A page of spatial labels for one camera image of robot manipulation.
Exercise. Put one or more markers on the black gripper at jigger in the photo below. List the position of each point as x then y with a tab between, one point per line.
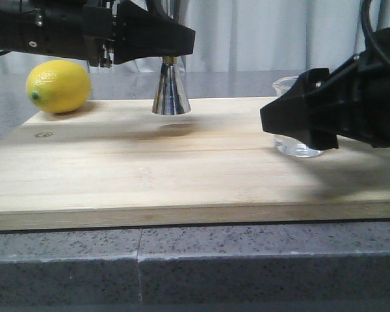
80	30

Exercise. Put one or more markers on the black gripper finger at jigger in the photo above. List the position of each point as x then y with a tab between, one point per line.
155	31

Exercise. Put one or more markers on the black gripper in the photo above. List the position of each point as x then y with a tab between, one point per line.
353	101

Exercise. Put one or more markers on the clear glass measuring beaker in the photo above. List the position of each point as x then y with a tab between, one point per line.
284	144

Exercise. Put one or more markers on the silver steel double jigger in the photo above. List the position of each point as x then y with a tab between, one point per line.
170	98

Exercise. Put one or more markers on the yellow lemon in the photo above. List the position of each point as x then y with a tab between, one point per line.
58	86

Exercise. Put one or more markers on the grey curtain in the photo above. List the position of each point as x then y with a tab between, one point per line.
240	36

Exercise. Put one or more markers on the light wooden cutting board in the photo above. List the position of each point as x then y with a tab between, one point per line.
114	163

